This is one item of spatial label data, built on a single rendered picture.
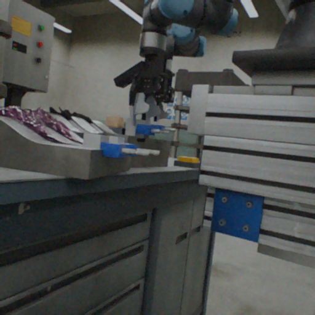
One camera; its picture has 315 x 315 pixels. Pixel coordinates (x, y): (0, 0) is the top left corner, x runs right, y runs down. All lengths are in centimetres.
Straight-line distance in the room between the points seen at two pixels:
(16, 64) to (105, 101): 762
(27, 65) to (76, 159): 120
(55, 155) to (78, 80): 944
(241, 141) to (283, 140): 7
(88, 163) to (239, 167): 26
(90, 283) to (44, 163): 36
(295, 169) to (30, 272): 52
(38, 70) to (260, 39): 647
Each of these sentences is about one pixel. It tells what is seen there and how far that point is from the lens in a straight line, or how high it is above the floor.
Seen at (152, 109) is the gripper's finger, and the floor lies 97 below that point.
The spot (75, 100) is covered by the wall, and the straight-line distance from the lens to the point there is 997.
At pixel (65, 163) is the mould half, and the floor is 82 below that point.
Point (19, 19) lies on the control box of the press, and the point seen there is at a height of 137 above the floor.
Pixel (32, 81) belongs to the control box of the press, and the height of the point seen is 111.
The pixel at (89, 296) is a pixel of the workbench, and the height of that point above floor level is 48.
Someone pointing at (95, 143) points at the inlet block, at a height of 86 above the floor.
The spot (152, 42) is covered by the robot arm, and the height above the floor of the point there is 115.
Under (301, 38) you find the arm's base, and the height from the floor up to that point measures 106.
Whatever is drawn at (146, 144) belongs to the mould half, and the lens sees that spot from 95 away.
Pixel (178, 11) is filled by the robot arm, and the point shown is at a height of 119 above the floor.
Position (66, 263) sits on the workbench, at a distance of 76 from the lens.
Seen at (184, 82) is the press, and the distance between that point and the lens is 514.
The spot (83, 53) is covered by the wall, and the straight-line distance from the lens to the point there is 1012.
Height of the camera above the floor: 88
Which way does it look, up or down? 3 degrees down
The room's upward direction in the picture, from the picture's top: 7 degrees clockwise
